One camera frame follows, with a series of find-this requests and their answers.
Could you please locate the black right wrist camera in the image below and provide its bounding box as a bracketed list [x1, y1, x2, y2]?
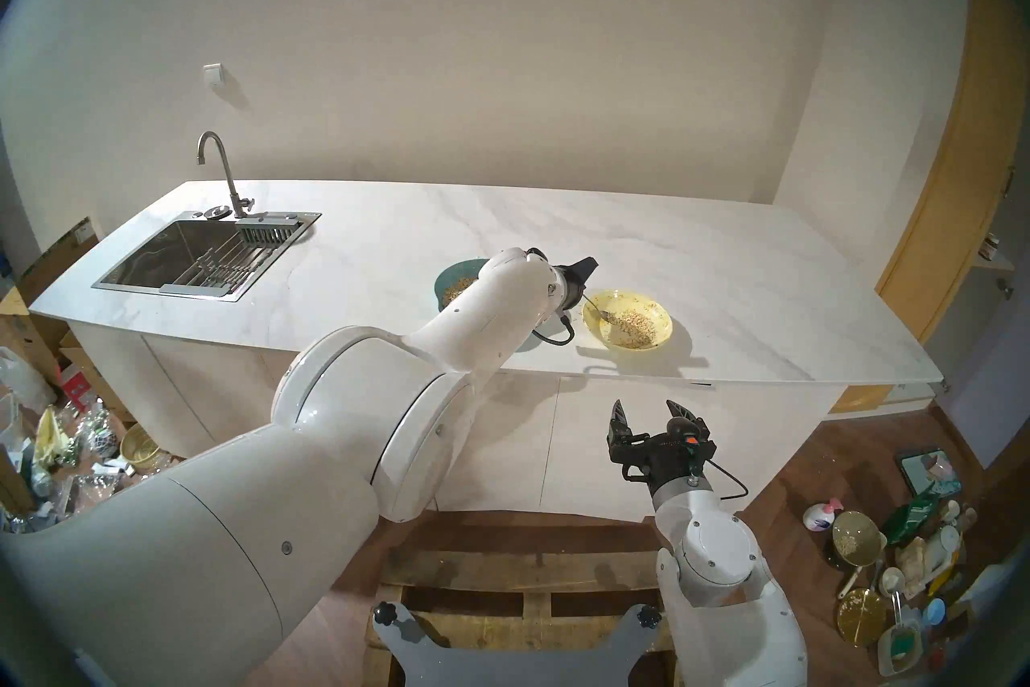
[664, 429, 717, 459]

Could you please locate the white counter cabinet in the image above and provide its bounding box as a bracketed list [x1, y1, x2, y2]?
[64, 319, 854, 521]

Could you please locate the white jug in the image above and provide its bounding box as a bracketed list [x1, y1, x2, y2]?
[921, 524, 963, 575]

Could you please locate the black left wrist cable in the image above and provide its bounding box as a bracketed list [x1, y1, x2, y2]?
[531, 311, 577, 347]

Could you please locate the metal sink drain rack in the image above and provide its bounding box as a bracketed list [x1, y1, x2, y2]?
[161, 245, 270, 290]

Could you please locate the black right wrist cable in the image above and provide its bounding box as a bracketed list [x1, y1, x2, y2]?
[708, 458, 750, 501]

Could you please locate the clear plastic tray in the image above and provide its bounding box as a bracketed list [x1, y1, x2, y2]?
[67, 472, 122, 513]

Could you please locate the green snack bag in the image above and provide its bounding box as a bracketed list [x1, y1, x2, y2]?
[884, 480, 962, 545]

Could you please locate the gold round plate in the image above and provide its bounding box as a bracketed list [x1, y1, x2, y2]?
[836, 588, 891, 647]

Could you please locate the wooden door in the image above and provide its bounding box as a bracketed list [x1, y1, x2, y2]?
[829, 0, 1030, 417]

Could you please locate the yellow floral bowl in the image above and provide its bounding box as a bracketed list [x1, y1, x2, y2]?
[581, 290, 674, 352]

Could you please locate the white and green scoop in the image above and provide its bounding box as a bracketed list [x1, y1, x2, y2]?
[877, 597, 923, 677]

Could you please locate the white plastic bag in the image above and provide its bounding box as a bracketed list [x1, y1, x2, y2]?
[0, 346, 56, 413]

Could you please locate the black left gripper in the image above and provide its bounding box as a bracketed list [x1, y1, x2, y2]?
[554, 256, 601, 313]

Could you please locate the metal spoon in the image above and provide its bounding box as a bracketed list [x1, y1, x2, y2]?
[581, 293, 627, 330]

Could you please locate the brown cardboard box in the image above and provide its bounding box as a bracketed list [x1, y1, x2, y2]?
[16, 216, 101, 308]

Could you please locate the wicker basket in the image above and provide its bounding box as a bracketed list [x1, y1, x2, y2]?
[120, 423, 168, 474]

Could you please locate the curved metal faucet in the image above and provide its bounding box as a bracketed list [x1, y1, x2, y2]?
[197, 132, 255, 219]

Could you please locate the gold colander with handle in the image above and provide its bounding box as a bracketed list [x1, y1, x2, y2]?
[831, 511, 888, 599]

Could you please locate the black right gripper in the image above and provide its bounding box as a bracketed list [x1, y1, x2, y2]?
[608, 397, 716, 492]

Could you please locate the stainless steel sink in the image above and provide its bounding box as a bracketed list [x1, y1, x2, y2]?
[92, 210, 322, 303]

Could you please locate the small oat cereal heap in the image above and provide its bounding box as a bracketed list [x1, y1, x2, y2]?
[599, 307, 657, 350]

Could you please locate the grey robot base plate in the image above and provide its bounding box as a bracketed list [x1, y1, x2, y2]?
[373, 601, 662, 687]

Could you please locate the yellow-green bag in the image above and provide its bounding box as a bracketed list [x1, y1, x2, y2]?
[32, 406, 72, 470]

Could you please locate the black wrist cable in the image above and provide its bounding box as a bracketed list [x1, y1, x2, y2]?
[708, 458, 750, 501]
[531, 311, 577, 347]

